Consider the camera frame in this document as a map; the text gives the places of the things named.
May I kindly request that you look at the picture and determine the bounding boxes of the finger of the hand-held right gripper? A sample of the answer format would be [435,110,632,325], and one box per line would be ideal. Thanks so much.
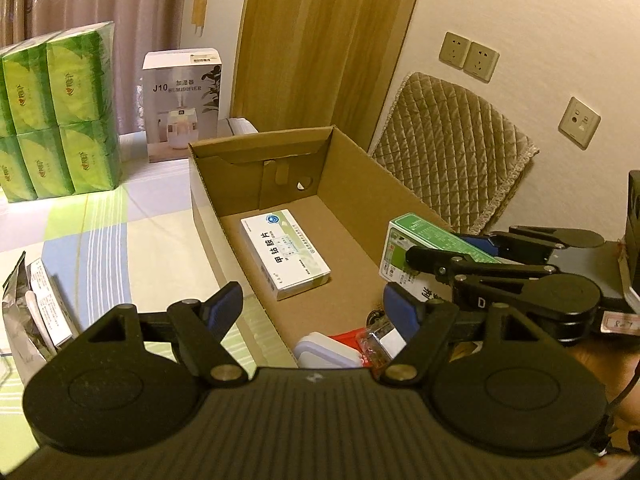
[457,226,566,265]
[404,244,558,313]

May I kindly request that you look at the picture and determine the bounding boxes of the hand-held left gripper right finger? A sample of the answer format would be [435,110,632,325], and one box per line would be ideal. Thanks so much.
[381,281,543,386]

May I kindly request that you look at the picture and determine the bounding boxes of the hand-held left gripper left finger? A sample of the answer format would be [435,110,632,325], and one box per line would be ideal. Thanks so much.
[82,281,253,386]

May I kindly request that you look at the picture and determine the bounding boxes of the green box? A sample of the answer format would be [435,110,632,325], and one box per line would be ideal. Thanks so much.
[377,212,501,306]

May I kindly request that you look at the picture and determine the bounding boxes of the clear plastic packet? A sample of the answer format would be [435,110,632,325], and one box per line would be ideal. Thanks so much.
[357,322,408,368]

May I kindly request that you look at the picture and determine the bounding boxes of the red snack packet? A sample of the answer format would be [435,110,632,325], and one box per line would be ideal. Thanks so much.
[330,330,373,368]

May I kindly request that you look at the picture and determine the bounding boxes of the white medicine box blue logo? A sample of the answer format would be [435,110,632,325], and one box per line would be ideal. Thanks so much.
[240,208,332,302]

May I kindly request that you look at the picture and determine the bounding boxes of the brown cardboard box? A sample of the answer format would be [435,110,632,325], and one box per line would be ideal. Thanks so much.
[187,126,481,376]

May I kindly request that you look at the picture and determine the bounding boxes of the translucent white plastic container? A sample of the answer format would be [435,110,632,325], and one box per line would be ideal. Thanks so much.
[294,332,358,370]

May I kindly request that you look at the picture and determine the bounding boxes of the white medicine box red print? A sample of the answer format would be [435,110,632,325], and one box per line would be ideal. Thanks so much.
[27,258,81,350]

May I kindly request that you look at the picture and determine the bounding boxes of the checked cloth desktop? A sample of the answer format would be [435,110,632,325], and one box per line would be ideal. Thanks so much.
[0,132,301,466]

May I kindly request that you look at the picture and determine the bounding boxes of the person's right hand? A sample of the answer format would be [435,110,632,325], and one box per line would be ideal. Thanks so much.
[570,332,640,413]

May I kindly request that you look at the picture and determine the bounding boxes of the quilted chair cushion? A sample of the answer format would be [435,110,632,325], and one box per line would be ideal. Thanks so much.
[367,72,541,236]

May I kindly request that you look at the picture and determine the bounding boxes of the silver foil packet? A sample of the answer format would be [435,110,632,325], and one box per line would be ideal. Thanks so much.
[0,250,58,376]

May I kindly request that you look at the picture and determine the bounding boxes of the white humidifier box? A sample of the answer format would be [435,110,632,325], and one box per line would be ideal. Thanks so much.
[140,47,223,163]

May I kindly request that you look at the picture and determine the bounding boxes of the wooden door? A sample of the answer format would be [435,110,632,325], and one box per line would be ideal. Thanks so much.
[230,0,430,156]

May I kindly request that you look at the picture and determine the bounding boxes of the green tissue multipack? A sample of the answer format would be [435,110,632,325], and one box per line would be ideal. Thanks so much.
[0,21,122,204]

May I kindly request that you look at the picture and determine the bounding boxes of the beige round-port wall socket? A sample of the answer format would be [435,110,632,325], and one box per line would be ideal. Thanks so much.
[558,96,602,150]

